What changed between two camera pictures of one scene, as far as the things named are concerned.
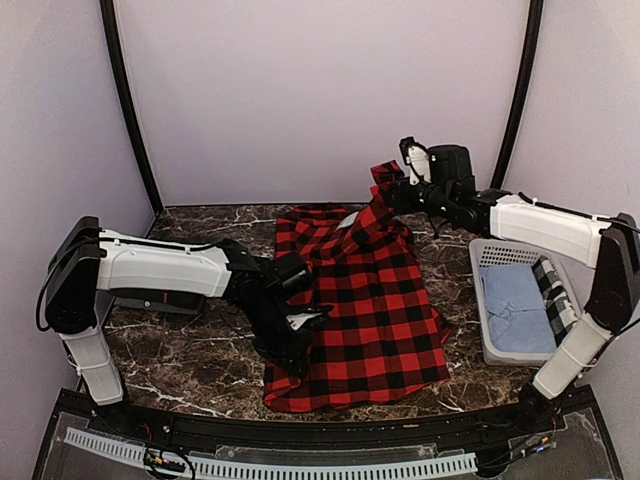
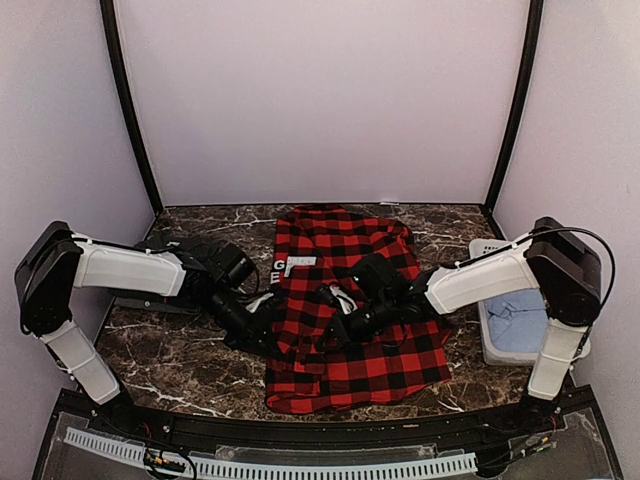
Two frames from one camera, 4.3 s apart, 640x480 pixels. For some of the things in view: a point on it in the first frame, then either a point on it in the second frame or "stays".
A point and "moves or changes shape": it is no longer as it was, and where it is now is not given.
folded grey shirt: (155, 305) stays
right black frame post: (526, 91) stays
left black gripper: (297, 347) -> (247, 339)
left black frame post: (127, 99) stays
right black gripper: (403, 204) -> (346, 340)
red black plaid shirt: (384, 336) moves or changes shape
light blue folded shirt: (516, 314) stays
